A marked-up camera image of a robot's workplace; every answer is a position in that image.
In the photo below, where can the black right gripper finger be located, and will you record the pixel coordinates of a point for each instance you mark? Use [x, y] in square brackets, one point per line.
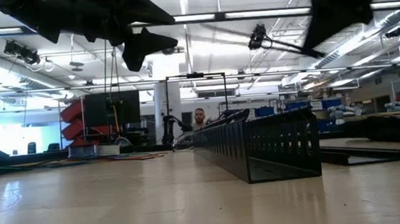
[313, 35]

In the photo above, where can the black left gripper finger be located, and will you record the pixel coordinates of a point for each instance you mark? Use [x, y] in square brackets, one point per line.
[149, 12]
[141, 46]

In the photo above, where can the background black robot arm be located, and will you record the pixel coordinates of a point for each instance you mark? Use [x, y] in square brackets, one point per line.
[167, 127]
[232, 116]

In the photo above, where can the long light bar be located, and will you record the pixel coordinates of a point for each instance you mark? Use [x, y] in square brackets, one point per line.
[267, 12]

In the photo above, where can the black display panel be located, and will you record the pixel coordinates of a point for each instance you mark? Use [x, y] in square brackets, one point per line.
[124, 107]

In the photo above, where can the white building column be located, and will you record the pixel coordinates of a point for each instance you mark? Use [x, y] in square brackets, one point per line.
[176, 106]

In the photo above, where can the person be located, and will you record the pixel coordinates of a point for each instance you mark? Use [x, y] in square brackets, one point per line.
[199, 116]

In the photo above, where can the blue storage bins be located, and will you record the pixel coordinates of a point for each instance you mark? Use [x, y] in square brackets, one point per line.
[264, 111]

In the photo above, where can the red bin shelving rack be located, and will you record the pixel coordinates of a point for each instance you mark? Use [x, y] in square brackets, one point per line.
[71, 113]

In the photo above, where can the wooden workbench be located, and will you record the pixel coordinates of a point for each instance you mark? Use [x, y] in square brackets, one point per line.
[382, 114]

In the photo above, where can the black chair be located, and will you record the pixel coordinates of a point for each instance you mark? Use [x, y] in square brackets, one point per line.
[31, 147]
[52, 147]

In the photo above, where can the black mounted camera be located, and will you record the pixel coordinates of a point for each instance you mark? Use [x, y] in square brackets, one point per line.
[23, 52]
[258, 36]

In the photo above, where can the black duct cover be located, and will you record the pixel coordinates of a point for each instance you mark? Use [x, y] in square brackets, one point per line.
[361, 156]

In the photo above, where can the black aluminium table frame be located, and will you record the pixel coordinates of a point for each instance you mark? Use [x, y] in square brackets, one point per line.
[28, 157]

